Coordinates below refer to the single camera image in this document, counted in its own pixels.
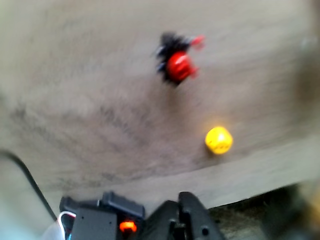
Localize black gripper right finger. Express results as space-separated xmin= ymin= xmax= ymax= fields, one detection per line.
xmin=178 ymin=191 xmax=223 ymax=240

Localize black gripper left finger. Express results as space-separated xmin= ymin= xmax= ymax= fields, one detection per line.
xmin=139 ymin=199 xmax=181 ymax=240

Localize black and red lego figure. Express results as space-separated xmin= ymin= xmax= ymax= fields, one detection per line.
xmin=152 ymin=31 xmax=207 ymax=88

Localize small orange yellow die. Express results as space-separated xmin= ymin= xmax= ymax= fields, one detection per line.
xmin=204 ymin=126 xmax=234 ymax=156

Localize black cable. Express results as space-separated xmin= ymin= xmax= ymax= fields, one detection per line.
xmin=0 ymin=149 xmax=59 ymax=223

